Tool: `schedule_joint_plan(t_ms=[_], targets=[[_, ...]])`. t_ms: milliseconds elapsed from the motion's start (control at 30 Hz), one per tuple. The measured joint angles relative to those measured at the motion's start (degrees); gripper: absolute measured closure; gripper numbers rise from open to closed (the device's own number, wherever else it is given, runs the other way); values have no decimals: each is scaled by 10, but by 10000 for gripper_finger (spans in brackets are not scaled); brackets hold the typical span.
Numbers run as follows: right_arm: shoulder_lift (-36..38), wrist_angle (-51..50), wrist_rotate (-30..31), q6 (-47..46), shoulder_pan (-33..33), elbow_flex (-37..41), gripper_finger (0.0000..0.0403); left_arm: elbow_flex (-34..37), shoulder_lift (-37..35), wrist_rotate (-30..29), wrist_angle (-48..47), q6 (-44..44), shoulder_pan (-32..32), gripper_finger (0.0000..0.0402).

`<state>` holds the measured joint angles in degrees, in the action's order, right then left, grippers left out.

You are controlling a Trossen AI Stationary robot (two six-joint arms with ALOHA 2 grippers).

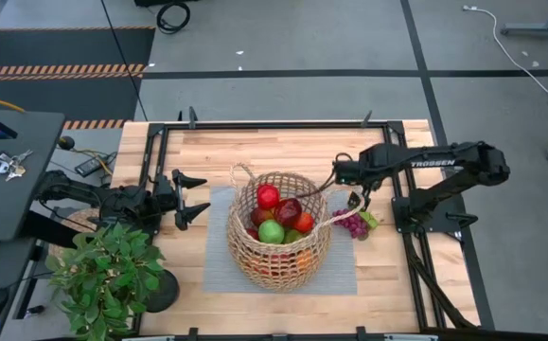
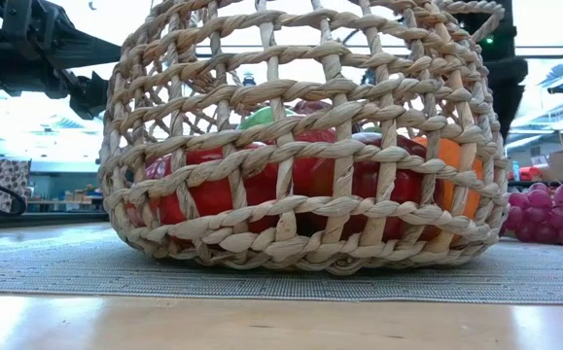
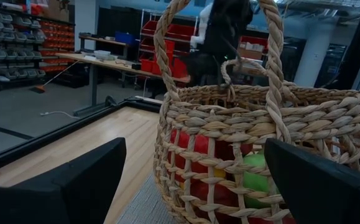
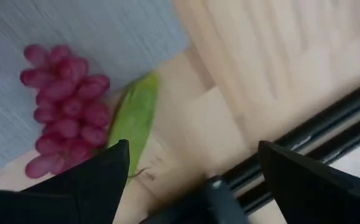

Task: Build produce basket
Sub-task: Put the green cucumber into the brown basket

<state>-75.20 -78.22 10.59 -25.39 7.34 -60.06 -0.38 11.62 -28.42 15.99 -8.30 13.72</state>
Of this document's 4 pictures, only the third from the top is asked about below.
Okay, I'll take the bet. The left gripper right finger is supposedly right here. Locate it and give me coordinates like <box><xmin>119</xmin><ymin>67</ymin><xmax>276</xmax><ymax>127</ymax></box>
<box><xmin>263</xmin><ymin>138</ymin><xmax>360</xmax><ymax>224</ymax></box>

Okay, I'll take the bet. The green apple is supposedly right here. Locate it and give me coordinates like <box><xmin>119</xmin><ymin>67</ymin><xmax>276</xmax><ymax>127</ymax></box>
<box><xmin>241</xmin><ymin>151</ymin><xmax>279</xmax><ymax>210</ymax></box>

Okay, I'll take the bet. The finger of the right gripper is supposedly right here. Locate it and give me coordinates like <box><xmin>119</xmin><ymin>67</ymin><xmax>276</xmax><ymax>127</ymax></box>
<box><xmin>231</xmin><ymin>46</ymin><xmax>245</xmax><ymax>68</ymax></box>
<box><xmin>218</xmin><ymin>57</ymin><xmax>230</xmax><ymax>88</ymax></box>

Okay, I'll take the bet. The red bin rack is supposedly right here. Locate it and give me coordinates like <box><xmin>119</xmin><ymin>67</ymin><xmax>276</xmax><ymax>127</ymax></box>
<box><xmin>139</xmin><ymin>9</ymin><xmax>199</xmax><ymax>78</ymax></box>

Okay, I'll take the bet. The long wooden workbench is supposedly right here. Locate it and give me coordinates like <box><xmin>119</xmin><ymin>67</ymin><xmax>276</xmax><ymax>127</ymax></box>
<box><xmin>55</xmin><ymin>52</ymin><xmax>192</xmax><ymax>118</ymax></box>

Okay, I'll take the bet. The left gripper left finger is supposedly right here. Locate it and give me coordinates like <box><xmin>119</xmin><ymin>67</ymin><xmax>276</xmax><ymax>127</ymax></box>
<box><xmin>0</xmin><ymin>136</ymin><xmax>127</xmax><ymax>224</ymax></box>

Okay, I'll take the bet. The storage shelf with bins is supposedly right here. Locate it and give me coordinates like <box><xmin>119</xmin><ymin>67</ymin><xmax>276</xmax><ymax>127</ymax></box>
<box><xmin>0</xmin><ymin>0</ymin><xmax>76</xmax><ymax>91</ymax></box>

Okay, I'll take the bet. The clear plastic tub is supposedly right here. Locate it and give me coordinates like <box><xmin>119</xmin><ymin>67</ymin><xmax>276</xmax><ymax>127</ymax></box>
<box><xmin>93</xmin><ymin>49</ymin><xmax>112</xmax><ymax>60</ymax></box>

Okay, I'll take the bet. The woven straw basket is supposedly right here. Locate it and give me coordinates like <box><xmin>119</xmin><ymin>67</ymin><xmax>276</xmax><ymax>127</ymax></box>
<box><xmin>152</xmin><ymin>0</ymin><xmax>360</xmax><ymax>224</ymax></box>

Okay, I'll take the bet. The broom with orange head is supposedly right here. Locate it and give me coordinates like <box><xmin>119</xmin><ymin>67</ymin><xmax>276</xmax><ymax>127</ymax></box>
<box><xmin>30</xmin><ymin>58</ymin><xmax>81</xmax><ymax>94</ymax></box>

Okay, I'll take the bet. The yellow lemon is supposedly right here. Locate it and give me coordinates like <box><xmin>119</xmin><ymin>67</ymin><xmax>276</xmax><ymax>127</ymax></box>
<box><xmin>212</xmin><ymin>167</ymin><xmax>228</xmax><ymax>180</ymax></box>

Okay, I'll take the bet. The grey woven placemat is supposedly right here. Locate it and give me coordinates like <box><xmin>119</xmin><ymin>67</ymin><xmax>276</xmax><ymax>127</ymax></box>
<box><xmin>114</xmin><ymin>172</ymin><xmax>176</xmax><ymax>224</ymax></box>

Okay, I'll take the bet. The white bulky object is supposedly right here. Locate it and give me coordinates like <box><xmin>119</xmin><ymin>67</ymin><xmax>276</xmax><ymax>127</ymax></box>
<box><xmin>189</xmin><ymin>2</ymin><xmax>214</xmax><ymax>49</ymax></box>

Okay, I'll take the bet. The large red apple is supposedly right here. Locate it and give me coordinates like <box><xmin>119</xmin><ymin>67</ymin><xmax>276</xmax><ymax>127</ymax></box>
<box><xmin>169</xmin><ymin>129</ymin><xmax>211</xmax><ymax>184</ymax></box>

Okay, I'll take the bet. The blue crate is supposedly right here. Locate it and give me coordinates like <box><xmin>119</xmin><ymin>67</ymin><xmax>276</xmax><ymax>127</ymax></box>
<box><xmin>114</xmin><ymin>30</ymin><xmax>140</xmax><ymax>46</ymax></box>

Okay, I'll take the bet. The black aluminium table frame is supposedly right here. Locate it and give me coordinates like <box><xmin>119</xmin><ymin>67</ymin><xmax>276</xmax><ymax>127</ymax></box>
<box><xmin>0</xmin><ymin>98</ymin><xmax>165</xmax><ymax>178</ymax></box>

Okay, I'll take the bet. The white cable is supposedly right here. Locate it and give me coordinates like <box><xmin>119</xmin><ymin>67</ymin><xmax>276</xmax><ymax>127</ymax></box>
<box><xmin>39</xmin><ymin>110</ymin><xmax>81</xmax><ymax>121</ymax></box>

